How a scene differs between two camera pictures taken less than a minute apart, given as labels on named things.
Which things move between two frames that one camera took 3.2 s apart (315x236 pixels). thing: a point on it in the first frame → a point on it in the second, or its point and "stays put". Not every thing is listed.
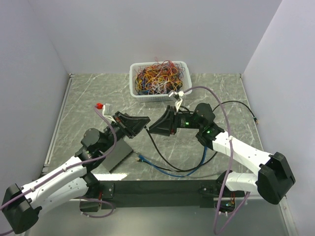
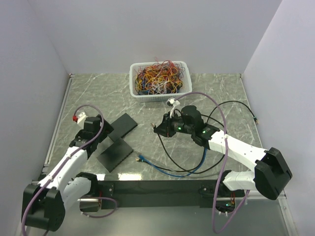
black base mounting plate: [158, 194] stays put
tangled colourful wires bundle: [161, 77] stays put
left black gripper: [131, 125] → [107, 129]
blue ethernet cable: [141, 159] stays put
